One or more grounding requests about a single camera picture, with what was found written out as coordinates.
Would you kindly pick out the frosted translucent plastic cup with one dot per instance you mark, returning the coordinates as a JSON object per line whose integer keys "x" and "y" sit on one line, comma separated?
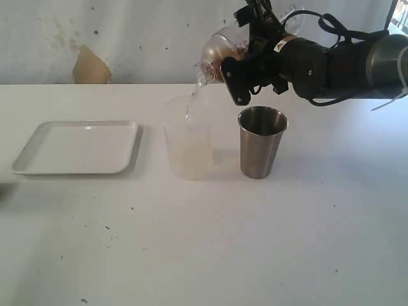
{"x": 187, "y": 130}

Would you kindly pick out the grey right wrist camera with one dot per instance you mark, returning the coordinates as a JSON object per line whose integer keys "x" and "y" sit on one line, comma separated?
{"x": 241, "y": 77}

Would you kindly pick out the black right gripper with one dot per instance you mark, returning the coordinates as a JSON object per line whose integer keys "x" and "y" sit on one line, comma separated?
{"x": 265, "y": 33}

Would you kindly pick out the clear measuring cup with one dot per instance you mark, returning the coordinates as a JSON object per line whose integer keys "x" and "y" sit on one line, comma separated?
{"x": 239, "y": 35}

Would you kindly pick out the white rectangular plastic tray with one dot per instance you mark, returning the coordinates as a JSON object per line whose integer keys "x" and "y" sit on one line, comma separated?
{"x": 88, "y": 147}

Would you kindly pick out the wooden pieces and coin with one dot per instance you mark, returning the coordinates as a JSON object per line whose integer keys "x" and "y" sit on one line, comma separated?
{"x": 236, "y": 51}

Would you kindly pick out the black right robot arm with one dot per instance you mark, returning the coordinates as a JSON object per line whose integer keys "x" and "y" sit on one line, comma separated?
{"x": 358, "y": 66}

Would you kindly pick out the stainless steel cup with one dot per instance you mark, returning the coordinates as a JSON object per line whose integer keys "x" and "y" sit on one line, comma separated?
{"x": 261, "y": 131}

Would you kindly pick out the clear plastic dome lid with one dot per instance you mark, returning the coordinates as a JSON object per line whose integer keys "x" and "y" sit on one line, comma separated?
{"x": 208, "y": 68}

